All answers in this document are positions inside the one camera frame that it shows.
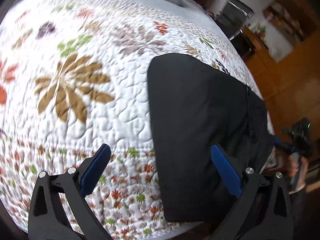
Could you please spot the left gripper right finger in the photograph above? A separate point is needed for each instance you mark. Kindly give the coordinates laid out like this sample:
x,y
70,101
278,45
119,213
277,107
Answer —
x,y
262,209

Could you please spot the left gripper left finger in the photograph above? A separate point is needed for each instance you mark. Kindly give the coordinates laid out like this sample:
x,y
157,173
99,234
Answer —
x,y
47,218

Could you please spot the black padded pants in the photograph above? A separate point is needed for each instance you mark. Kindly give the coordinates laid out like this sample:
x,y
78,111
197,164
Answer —
x,y
193,107

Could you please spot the person's right hand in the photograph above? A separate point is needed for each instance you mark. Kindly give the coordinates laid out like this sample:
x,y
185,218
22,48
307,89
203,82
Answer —
x,y
297,170

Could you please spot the wooden desk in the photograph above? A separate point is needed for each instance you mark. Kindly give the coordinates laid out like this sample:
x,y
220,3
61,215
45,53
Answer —
x,y
259,47

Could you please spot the black office chair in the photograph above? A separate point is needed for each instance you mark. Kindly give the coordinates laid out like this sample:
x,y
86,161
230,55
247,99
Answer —
x,y
233,17

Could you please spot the floral quilted bedspread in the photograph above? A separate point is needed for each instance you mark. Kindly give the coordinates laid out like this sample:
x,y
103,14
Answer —
x,y
73,76

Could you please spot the wooden wall shelf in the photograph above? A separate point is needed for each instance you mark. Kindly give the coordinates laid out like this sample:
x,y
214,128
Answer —
x,y
280,18

